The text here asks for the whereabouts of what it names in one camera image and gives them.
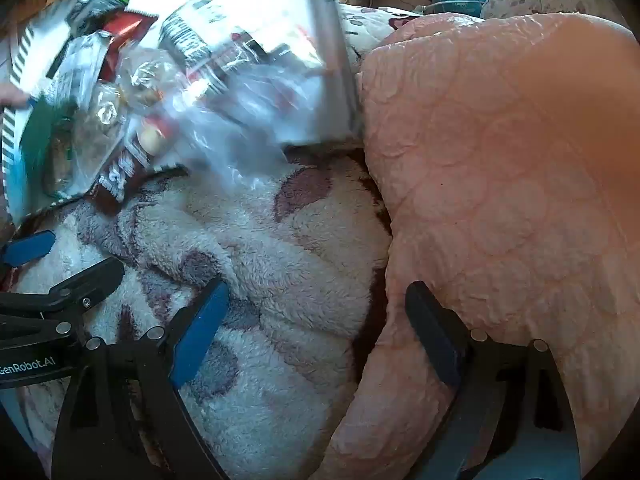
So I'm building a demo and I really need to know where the green round biscuit packet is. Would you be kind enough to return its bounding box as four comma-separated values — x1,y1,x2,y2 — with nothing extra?
12,80,127,214

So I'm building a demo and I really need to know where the black chocolate wafer bar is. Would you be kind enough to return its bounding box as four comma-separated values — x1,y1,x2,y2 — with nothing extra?
88,120,169,216

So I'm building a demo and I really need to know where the white chevron-trimmed box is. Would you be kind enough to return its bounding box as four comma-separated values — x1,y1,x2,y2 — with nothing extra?
1,0,361,224

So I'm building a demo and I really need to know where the clear bag of nuts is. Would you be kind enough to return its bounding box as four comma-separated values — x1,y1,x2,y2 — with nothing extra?
116,47,186,112

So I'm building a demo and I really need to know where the clear plastic bag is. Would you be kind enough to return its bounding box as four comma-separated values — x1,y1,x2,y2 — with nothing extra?
156,50,326,193

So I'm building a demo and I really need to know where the dark red candy packet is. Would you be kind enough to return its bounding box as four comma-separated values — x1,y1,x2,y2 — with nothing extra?
99,10,157,82

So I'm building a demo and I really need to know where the dark green snack packet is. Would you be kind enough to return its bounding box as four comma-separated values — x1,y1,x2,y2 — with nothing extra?
65,0,129,38

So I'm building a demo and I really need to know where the white pink snack packet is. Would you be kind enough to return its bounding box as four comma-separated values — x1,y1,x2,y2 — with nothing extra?
160,0,268,93

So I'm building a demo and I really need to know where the person's left hand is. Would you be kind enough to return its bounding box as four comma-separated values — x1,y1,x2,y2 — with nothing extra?
0,82,30,108

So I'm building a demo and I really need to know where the floral fleece blanket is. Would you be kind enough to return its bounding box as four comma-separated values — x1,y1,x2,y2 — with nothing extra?
8,1,402,480

